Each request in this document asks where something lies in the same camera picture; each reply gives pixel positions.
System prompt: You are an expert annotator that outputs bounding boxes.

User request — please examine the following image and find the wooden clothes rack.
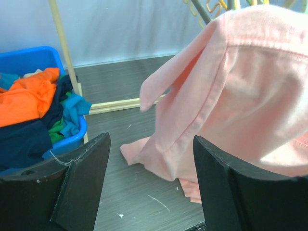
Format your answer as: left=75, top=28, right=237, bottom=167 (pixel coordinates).
left=48, top=0, right=167, bottom=142

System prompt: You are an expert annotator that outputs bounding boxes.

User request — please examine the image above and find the light orange hanger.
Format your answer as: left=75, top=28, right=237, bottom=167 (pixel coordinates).
left=205, top=0, right=227, bottom=15

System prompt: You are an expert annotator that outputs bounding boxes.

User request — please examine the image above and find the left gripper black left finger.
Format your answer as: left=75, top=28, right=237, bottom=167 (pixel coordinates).
left=0, top=133, right=111, bottom=231

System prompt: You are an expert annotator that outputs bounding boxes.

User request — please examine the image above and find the pale yellow hanger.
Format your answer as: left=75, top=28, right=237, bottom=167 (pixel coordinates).
left=183, top=0, right=205, bottom=28

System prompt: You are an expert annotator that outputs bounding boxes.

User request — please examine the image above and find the blue plastic bin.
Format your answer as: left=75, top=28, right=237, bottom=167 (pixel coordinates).
left=0, top=45, right=88, bottom=176

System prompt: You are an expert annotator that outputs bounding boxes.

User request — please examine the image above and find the green garment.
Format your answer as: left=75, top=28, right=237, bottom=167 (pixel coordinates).
left=48, top=91, right=72, bottom=144

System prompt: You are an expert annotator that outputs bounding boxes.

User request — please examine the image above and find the orange garment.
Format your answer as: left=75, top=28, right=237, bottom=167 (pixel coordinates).
left=0, top=68, right=60, bottom=127

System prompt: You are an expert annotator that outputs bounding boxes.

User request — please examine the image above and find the pink t shirt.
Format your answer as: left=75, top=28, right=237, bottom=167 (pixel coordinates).
left=120, top=5, right=308, bottom=203

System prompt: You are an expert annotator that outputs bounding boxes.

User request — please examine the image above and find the navy garment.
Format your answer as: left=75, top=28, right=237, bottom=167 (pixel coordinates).
left=0, top=75, right=73, bottom=171

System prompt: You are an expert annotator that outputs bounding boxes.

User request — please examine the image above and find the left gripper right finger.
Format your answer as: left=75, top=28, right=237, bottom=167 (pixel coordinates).
left=193, top=136, right=308, bottom=231

